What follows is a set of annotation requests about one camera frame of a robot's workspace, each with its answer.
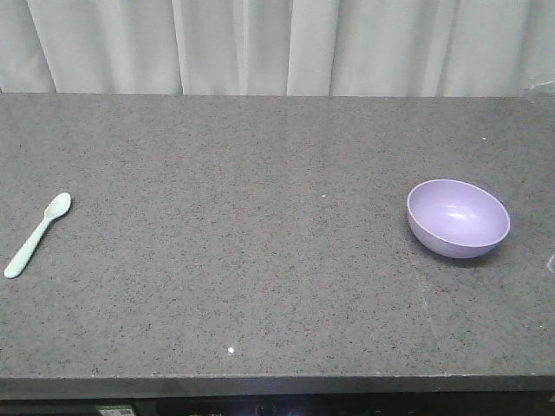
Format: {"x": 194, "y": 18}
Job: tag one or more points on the black built-in dishwasher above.
{"x": 78, "y": 407}

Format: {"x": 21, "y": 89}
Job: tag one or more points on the white curtain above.
{"x": 295, "y": 48}

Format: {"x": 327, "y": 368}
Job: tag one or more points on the black drawer disinfection cabinet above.
{"x": 453, "y": 403}

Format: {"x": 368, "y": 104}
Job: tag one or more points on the purple plastic bowl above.
{"x": 456, "y": 219}

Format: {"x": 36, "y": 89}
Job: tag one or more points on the pale green plastic spoon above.
{"x": 58, "y": 207}

